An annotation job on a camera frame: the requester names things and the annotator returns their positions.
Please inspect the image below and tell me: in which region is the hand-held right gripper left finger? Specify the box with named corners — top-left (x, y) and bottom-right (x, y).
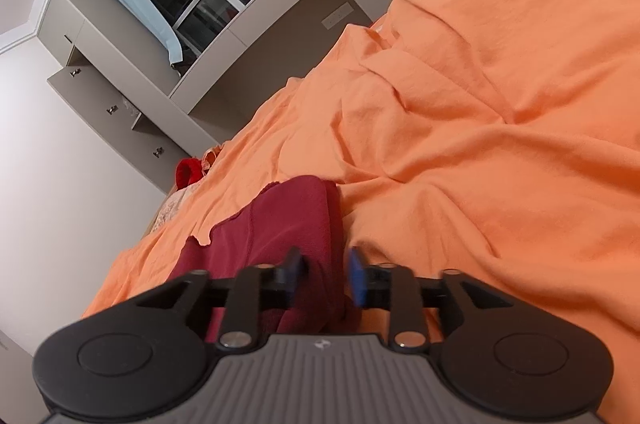
top-left (134, 246), bottom-right (307, 350)

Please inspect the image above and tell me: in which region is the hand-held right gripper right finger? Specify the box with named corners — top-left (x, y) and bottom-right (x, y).
top-left (347, 246), bottom-right (514, 351)

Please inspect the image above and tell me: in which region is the maroon sweater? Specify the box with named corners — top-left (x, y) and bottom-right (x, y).
top-left (167, 175), bottom-right (352, 341)

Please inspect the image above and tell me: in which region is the beige lace cloth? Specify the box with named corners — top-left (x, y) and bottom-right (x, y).
top-left (149, 181), bottom-right (203, 235)

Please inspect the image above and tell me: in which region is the orange frilly cloth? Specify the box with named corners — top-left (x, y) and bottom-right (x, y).
top-left (201, 146), bottom-right (226, 177)

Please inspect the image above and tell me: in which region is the red cloth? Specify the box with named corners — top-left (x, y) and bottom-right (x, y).
top-left (174, 157), bottom-right (213, 191)

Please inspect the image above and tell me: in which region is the orange blanket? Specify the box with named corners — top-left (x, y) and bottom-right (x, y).
top-left (82, 0), bottom-right (640, 340)

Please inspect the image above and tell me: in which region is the grey window ledge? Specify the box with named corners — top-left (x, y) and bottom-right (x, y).
top-left (168, 0), bottom-right (431, 146)

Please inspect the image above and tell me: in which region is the grey wardrobe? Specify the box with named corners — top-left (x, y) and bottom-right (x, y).
top-left (46, 0), bottom-right (211, 195)

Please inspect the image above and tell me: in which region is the light blue curtain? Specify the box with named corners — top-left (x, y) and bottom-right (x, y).
top-left (91, 0), bottom-right (182, 67)

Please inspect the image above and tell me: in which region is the white wall socket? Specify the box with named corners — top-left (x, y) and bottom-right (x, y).
top-left (322, 3), bottom-right (354, 31)

